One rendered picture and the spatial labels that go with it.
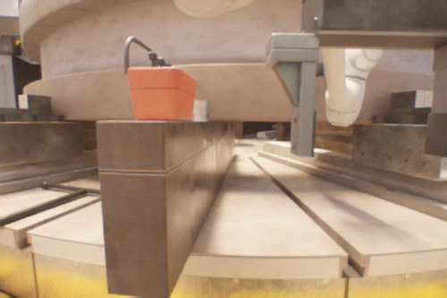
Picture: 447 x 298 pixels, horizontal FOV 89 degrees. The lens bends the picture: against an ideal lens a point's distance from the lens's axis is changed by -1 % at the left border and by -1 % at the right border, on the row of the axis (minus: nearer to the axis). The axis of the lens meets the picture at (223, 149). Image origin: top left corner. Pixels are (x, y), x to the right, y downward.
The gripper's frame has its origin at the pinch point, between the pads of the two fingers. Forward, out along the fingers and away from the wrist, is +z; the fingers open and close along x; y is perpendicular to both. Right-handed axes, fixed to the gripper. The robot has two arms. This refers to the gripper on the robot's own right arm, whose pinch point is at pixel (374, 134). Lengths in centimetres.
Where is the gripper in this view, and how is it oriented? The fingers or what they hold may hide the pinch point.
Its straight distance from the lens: 25.3
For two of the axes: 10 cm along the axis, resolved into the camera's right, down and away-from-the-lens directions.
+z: -0.1, 9.9, 1.2
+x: 10.0, 0.1, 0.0
